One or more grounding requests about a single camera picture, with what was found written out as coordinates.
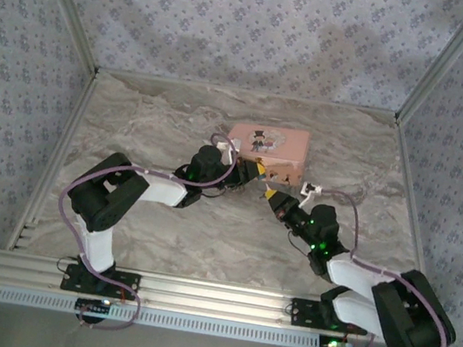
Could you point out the aluminium side rail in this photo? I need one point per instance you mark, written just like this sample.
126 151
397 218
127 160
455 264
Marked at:
412 189
61 146

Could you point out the aluminium front rail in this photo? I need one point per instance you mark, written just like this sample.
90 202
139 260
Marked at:
211 298

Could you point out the pink illustrated tin box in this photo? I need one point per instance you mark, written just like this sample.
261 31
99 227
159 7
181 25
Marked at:
280 144

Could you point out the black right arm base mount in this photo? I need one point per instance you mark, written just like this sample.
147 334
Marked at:
310 313

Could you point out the aluminium frame post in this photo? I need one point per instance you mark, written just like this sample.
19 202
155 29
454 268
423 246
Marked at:
442 66
68 7

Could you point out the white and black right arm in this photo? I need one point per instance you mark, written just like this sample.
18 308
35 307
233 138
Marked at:
356 278

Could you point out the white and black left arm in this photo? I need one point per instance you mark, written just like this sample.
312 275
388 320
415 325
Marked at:
100 245

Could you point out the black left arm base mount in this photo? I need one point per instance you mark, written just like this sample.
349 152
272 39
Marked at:
78 279

